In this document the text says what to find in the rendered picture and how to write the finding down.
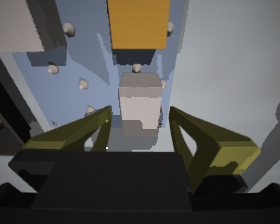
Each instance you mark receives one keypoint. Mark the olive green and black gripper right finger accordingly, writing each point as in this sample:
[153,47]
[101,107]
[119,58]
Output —
[219,151]

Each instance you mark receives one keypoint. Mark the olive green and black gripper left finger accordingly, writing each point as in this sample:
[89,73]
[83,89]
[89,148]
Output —
[72,136]

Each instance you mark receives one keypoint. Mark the yellow brass block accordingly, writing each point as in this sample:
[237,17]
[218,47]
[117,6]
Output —
[139,24]

